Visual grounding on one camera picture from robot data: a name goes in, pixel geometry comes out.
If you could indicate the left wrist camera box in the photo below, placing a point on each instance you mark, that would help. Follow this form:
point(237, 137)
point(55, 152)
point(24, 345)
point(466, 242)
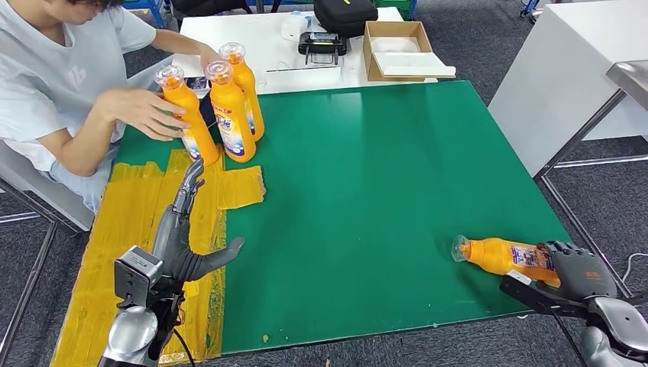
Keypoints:
point(136, 276)

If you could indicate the cardboard box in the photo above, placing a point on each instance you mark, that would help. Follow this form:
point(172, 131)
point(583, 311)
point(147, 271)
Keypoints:
point(371, 63)

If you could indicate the flat white box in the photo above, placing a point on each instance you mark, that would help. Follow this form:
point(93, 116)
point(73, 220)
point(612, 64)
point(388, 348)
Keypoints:
point(303, 78)

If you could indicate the person's right hand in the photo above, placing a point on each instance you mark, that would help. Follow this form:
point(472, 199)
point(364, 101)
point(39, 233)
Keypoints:
point(136, 114)

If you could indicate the grey bench with metal legs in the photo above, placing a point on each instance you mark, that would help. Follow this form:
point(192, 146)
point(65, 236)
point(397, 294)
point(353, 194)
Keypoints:
point(28, 185)

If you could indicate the green crate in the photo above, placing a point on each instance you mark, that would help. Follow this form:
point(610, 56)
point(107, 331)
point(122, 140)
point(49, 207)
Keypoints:
point(400, 5)

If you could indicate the orange detergent bottle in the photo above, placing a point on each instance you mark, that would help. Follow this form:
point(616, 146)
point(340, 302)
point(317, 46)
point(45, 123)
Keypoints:
point(251, 91)
point(195, 126)
point(491, 256)
point(230, 121)

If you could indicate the white partition panel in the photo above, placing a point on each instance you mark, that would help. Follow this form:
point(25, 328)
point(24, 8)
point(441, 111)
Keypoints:
point(549, 76)

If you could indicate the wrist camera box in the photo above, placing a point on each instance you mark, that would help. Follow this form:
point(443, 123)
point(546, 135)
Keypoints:
point(136, 276)
point(531, 299)

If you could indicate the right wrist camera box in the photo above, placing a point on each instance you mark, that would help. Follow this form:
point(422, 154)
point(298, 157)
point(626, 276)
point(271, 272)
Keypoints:
point(531, 299)

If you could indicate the white plastic bag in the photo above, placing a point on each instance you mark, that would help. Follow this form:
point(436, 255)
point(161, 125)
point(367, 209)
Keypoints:
point(396, 44)

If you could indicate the yellow tape patch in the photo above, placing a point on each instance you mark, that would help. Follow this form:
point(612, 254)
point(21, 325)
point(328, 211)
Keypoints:
point(116, 243)

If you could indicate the clear plastic pack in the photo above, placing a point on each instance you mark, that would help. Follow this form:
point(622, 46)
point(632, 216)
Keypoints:
point(295, 25)

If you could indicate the person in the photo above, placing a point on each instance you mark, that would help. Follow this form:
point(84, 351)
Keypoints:
point(40, 91)

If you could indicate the green table mat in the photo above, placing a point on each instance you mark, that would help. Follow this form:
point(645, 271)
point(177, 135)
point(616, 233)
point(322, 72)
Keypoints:
point(379, 177)

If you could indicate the steel table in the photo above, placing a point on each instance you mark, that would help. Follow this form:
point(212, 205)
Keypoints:
point(630, 78)

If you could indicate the black carrying case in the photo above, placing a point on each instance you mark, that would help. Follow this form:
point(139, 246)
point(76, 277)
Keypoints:
point(347, 17)

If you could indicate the smartphone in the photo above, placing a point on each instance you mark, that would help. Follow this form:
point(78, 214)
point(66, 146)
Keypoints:
point(197, 82)

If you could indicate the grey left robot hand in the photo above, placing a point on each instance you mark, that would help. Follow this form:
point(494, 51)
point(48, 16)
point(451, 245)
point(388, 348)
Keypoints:
point(174, 253)

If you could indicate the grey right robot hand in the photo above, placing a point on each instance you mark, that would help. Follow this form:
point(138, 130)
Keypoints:
point(582, 276)

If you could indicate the white foam sheet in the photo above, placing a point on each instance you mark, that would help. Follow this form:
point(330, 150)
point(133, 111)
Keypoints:
point(415, 64)

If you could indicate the person's left hand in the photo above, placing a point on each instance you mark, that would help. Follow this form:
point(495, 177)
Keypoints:
point(210, 54)

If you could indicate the black handheld controller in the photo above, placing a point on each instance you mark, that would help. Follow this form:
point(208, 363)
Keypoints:
point(322, 44)

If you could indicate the black metal floor frame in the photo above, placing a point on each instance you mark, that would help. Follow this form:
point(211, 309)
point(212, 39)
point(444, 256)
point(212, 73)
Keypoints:
point(582, 238)

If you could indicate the white table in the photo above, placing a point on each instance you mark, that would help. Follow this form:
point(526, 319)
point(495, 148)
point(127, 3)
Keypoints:
point(283, 55)

